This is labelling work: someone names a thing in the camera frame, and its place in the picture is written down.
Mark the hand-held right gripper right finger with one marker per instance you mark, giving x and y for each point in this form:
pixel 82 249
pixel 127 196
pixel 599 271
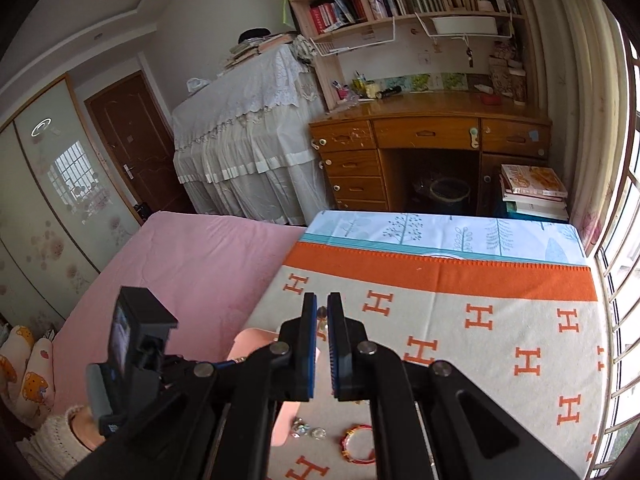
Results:
pixel 334 355

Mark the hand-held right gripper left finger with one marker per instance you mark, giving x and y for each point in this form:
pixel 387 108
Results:
pixel 311 350

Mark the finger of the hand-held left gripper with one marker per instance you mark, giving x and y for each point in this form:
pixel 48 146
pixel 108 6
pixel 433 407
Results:
pixel 227 363

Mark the pink jewelry tray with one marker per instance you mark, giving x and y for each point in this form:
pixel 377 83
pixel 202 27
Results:
pixel 252 342

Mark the silver crystal jewelry piece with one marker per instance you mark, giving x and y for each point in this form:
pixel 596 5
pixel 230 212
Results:
pixel 309 430

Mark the person's left forearm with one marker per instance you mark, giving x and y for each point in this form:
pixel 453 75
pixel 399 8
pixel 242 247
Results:
pixel 55 440

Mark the pink bed sheet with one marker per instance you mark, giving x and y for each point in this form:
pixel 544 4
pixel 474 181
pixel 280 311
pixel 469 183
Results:
pixel 200 270

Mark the bear-print pillow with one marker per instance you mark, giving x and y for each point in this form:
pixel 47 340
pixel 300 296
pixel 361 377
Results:
pixel 15 360
pixel 37 385

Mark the orange white patterned blanket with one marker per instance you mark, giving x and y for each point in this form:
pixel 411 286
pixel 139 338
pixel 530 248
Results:
pixel 490 360

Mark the light blue tree-print sheet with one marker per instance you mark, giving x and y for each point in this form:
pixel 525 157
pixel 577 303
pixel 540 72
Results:
pixel 440 235

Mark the frosted glass wardrobe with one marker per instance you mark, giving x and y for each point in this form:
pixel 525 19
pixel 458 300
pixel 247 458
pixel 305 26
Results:
pixel 45 200

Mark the brown wooden door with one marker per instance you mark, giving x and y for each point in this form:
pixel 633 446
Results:
pixel 132 145

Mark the dark waste bin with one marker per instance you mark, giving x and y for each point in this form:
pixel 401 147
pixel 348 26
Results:
pixel 450 195

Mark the white lace-covered piano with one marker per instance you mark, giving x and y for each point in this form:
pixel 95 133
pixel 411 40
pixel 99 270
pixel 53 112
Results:
pixel 250 140

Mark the wooden desk with drawers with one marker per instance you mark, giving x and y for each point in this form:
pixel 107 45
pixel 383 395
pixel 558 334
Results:
pixel 425 132

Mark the stack of large books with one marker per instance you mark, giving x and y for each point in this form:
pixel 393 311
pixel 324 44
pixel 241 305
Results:
pixel 535 190

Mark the pink pen holder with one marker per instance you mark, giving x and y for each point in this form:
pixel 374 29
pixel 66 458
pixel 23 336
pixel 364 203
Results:
pixel 343 91

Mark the black flashlight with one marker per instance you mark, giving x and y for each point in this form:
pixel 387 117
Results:
pixel 390 92

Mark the wooden bookshelf hutch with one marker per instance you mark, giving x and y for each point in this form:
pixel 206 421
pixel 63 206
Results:
pixel 400 67

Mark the small red case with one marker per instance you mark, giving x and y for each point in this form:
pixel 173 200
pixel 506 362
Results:
pixel 491 99

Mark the pile of books on piano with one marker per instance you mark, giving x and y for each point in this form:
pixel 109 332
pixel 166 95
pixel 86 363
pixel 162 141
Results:
pixel 260 50

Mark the metal window grille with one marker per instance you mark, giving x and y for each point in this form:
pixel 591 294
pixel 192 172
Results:
pixel 622 240

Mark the black hat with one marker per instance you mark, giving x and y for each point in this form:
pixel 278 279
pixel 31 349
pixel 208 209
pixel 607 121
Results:
pixel 254 35

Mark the floral storage box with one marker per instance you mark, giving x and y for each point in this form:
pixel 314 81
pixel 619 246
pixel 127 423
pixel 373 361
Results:
pixel 507 80

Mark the hanging keys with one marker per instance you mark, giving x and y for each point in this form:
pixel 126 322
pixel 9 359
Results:
pixel 469 57

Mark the row of red books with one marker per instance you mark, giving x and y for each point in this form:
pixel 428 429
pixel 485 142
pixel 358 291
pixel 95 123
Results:
pixel 332 14

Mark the beige curtain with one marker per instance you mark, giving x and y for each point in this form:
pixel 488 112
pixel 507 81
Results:
pixel 570 110

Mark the white plastic tray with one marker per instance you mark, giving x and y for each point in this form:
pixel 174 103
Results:
pixel 465 26

